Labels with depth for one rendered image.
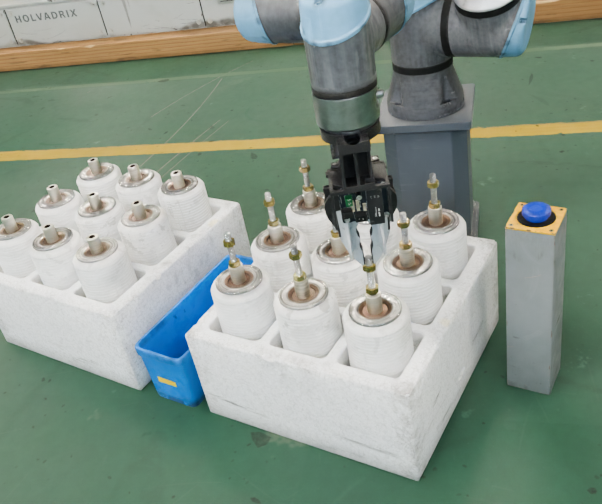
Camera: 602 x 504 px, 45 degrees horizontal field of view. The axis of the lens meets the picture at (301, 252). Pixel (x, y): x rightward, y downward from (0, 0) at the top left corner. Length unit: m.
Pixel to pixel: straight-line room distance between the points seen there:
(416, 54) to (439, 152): 0.20
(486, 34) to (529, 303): 0.48
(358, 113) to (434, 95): 0.61
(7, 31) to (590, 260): 2.73
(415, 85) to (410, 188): 0.21
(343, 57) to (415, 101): 0.64
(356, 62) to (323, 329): 0.43
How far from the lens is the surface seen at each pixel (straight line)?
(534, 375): 1.23
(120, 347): 1.33
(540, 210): 1.07
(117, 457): 1.30
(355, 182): 0.85
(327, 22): 0.79
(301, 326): 1.06
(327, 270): 1.13
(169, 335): 1.36
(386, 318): 1.01
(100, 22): 3.31
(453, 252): 1.19
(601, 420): 1.23
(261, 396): 1.18
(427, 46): 1.39
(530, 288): 1.12
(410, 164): 1.47
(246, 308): 1.12
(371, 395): 1.04
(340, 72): 0.80
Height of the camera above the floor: 0.90
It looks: 33 degrees down
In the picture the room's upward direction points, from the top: 11 degrees counter-clockwise
